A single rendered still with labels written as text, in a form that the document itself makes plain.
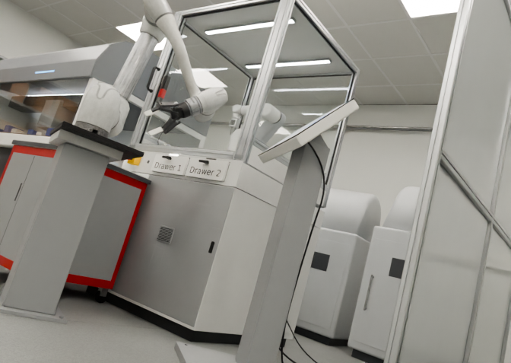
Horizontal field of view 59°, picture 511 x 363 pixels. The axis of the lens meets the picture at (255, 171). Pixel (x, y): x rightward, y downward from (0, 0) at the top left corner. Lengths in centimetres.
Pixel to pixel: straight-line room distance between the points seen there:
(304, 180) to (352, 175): 387
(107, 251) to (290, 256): 120
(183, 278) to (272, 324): 69
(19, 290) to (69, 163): 55
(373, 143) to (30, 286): 456
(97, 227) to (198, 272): 65
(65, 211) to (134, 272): 79
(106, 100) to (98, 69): 124
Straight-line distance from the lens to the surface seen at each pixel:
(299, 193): 196
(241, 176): 240
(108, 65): 348
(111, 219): 272
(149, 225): 276
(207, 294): 238
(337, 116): 188
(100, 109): 219
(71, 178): 212
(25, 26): 708
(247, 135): 245
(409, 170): 557
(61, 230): 212
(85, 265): 270
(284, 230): 193
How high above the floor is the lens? 44
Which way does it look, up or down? 11 degrees up
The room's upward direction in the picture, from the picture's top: 16 degrees clockwise
